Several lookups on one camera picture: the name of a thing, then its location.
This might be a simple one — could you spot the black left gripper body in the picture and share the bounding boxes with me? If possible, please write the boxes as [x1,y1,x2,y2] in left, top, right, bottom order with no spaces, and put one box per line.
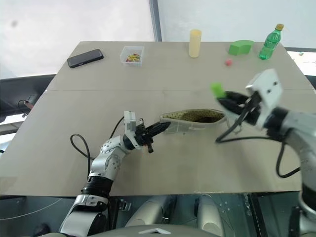
[134,118,155,154]

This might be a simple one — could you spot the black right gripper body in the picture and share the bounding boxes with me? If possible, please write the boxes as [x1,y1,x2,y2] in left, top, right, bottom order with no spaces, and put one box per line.
[237,90,263,125]

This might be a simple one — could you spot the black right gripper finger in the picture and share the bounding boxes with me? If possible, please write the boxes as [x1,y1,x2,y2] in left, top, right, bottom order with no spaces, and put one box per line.
[223,90,248,102]
[216,96,244,116]

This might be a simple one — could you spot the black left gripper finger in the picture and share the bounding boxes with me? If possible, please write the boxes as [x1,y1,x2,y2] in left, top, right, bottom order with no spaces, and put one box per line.
[147,125,169,138]
[144,121,171,133]

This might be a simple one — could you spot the small green block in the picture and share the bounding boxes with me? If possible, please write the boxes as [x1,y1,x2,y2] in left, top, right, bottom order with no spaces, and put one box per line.
[210,82,227,98]

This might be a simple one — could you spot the green foam block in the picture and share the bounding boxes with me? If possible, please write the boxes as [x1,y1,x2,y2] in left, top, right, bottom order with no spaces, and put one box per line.
[228,39,255,56]

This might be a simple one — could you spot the green plastic bottle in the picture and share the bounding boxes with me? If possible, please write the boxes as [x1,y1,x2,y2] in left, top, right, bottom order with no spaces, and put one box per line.
[258,23,285,61]

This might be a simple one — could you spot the pale yellow cylinder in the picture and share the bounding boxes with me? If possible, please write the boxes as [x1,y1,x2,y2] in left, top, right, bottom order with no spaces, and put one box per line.
[189,29,202,59]

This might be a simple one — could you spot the colourful small pieces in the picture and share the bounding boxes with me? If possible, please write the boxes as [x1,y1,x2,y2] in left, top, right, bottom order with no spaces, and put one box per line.
[125,52,142,63]

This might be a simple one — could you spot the clear plastic box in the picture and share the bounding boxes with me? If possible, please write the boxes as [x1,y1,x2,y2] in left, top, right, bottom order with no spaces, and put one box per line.
[119,45,145,67]

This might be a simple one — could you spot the silver left robot leg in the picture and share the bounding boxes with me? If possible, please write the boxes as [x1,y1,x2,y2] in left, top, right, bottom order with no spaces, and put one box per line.
[124,195,177,227]

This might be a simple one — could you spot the silver robot leg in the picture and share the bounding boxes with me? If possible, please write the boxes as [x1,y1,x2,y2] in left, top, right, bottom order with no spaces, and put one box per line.
[124,195,177,227]
[197,194,225,231]

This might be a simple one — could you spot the black smartphone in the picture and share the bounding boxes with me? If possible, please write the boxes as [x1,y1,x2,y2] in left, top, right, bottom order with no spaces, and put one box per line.
[67,48,105,69]

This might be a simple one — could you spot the silver right robot leg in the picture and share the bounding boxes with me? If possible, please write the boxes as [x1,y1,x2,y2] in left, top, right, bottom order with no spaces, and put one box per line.
[197,194,225,231]

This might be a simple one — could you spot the grey robot chest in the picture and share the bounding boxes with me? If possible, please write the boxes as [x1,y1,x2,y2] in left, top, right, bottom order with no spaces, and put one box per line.
[95,223,224,237]

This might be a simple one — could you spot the red and black tool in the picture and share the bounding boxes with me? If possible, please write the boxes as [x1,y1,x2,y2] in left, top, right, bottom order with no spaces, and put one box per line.
[17,94,38,118]

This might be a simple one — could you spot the dark side table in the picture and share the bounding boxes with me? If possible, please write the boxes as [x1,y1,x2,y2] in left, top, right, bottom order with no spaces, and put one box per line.
[0,73,58,124]

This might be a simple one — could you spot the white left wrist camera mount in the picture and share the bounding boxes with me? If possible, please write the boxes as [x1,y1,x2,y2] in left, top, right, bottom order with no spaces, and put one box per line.
[123,111,142,150]

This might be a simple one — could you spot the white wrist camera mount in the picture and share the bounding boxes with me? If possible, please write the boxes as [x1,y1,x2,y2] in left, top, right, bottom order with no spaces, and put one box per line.
[123,111,142,150]
[245,68,283,131]

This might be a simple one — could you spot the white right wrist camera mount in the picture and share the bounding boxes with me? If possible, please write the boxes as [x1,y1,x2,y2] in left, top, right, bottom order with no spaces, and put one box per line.
[245,68,283,131]

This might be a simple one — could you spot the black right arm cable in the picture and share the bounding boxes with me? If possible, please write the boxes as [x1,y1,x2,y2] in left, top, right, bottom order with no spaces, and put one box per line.
[215,96,302,179]

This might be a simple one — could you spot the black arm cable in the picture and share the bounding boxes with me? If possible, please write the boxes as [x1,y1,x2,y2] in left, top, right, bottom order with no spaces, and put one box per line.
[70,115,125,160]
[215,96,302,179]

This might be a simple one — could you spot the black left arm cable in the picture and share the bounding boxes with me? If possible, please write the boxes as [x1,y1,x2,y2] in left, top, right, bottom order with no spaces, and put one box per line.
[70,115,125,160]

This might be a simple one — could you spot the grey window frame post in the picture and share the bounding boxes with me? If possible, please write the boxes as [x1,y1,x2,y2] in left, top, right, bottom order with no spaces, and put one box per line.
[148,0,163,42]

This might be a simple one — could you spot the thin white wire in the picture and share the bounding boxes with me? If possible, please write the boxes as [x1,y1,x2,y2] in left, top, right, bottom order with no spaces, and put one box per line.
[0,197,62,221]

